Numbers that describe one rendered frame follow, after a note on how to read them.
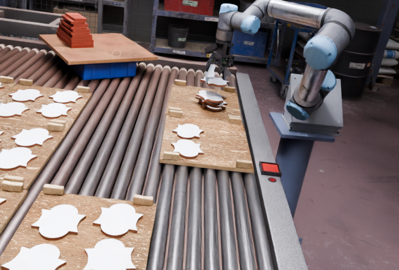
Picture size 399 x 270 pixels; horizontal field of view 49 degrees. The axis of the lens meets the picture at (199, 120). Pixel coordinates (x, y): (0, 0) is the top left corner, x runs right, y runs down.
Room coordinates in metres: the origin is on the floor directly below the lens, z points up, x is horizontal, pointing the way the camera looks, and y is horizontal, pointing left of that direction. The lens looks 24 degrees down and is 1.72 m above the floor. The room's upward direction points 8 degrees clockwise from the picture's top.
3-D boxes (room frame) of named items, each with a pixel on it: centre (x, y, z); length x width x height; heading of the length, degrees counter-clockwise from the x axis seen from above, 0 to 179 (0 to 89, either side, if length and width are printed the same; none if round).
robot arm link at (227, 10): (1.92, -0.06, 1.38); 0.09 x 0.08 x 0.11; 49
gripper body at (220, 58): (1.92, -0.06, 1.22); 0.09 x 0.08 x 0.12; 35
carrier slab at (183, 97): (2.01, -0.01, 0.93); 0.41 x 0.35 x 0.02; 2
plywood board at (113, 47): (2.37, 0.63, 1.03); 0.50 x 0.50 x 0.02; 37
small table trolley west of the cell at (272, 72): (5.24, -1.08, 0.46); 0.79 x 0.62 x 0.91; 8
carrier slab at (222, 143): (1.60, -0.04, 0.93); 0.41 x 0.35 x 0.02; 4
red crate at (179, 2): (6.13, 0.38, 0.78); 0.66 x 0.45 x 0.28; 98
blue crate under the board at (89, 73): (2.31, 0.59, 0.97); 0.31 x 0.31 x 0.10; 37
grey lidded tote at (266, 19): (6.23, -0.59, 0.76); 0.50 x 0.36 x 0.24; 104
